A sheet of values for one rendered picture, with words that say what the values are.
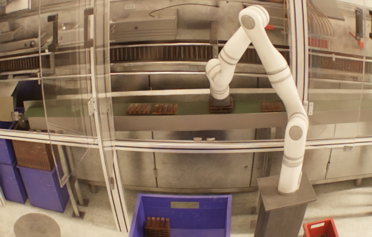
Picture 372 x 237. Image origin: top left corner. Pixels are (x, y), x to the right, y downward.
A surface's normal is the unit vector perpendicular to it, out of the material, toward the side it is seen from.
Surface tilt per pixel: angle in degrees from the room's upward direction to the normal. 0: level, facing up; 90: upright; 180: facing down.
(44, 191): 90
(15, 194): 90
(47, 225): 0
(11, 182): 90
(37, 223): 0
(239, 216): 0
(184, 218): 90
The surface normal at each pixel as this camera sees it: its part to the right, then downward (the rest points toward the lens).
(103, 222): -0.03, -0.90
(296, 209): 0.07, 0.42
